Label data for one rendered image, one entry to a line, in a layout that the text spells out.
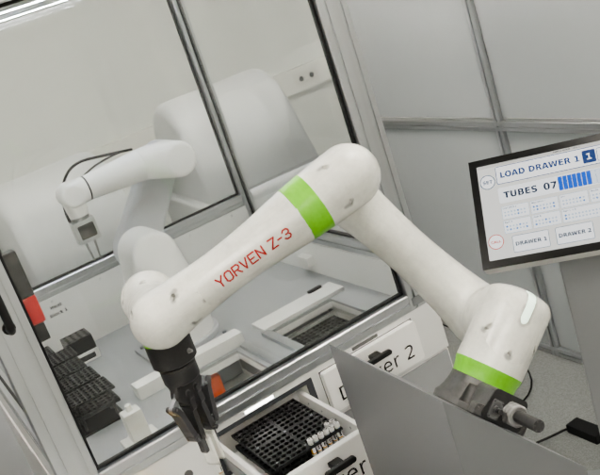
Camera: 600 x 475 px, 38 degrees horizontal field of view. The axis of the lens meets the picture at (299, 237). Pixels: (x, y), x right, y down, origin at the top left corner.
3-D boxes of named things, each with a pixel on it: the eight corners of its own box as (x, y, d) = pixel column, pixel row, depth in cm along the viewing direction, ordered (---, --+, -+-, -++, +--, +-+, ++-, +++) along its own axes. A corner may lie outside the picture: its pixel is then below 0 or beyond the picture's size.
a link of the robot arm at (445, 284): (511, 311, 186) (327, 146, 182) (542, 316, 170) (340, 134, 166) (473, 357, 185) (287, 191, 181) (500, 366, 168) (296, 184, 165)
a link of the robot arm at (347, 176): (384, 186, 167) (347, 136, 166) (400, 179, 154) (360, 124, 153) (311, 242, 165) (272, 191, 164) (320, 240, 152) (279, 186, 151)
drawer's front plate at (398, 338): (426, 357, 222) (413, 319, 219) (335, 413, 210) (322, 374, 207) (421, 355, 223) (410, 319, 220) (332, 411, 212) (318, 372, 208)
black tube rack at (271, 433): (350, 450, 190) (342, 426, 188) (284, 494, 182) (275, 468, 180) (300, 420, 209) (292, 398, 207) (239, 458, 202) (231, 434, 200)
